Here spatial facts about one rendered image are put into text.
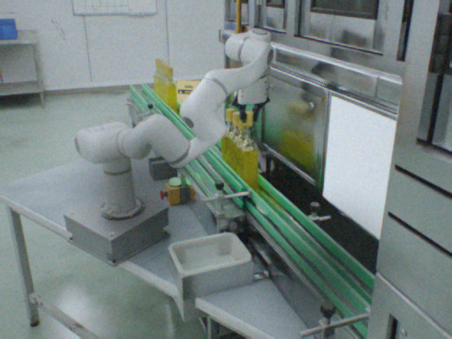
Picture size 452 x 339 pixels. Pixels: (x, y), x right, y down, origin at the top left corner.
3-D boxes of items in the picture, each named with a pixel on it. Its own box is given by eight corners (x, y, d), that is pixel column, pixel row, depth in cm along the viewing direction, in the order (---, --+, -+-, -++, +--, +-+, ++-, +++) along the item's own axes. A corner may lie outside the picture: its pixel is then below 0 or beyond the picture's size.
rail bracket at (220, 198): (252, 214, 155) (252, 179, 150) (203, 222, 149) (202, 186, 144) (248, 209, 157) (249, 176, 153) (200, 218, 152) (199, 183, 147)
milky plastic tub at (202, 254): (253, 282, 141) (254, 258, 138) (182, 299, 134) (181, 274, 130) (233, 253, 156) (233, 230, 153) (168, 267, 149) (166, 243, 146)
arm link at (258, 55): (203, 95, 134) (241, 48, 143) (241, 110, 129) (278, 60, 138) (198, 74, 127) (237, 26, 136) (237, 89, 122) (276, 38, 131)
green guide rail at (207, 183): (222, 212, 156) (222, 190, 153) (220, 212, 155) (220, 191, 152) (131, 96, 307) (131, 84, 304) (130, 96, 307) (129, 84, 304)
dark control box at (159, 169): (169, 178, 215) (169, 161, 212) (153, 181, 213) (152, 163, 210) (165, 172, 222) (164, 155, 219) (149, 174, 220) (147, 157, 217)
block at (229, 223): (246, 233, 157) (246, 214, 154) (220, 238, 154) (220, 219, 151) (242, 228, 160) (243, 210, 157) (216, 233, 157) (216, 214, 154)
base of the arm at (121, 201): (117, 226, 153) (112, 184, 146) (90, 215, 159) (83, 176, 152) (148, 204, 165) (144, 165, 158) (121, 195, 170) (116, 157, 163)
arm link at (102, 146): (152, 156, 138) (99, 170, 130) (123, 146, 158) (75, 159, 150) (146, 124, 136) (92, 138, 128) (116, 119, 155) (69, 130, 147)
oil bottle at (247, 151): (258, 199, 166) (259, 142, 158) (243, 201, 164) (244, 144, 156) (252, 192, 171) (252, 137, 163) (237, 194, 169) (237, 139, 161)
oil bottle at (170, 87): (178, 118, 261) (176, 67, 251) (168, 119, 259) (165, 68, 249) (176, 116, 266) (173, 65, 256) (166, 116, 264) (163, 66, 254)
